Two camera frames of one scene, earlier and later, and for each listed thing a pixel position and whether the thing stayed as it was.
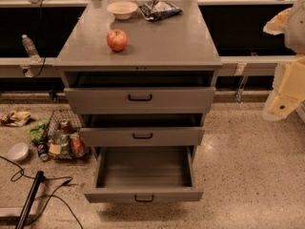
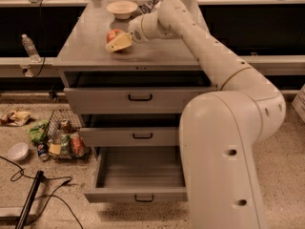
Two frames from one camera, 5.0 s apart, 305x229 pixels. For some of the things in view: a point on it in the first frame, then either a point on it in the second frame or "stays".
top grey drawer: (140, 100) stays
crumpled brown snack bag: (16, 118) stays
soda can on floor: (43, 152) stays
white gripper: (295, 29) → (135, 28)
